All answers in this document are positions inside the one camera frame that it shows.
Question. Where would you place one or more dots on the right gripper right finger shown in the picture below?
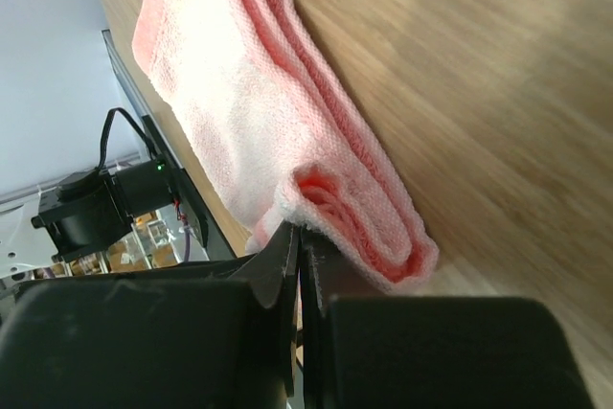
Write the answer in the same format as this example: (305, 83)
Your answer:
(325, 275)

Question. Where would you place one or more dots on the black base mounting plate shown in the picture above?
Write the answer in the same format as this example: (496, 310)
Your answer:
(191, 204)

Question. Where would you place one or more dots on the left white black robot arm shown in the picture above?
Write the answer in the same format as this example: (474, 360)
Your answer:
(88, 211)

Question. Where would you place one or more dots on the aluminium front rail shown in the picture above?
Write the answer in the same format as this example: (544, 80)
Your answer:
(138, 91)

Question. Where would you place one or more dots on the coral pink printed towel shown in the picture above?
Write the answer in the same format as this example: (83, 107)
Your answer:
(277, 135)

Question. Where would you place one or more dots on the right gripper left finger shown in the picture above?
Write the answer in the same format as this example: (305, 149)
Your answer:
(262, 324)

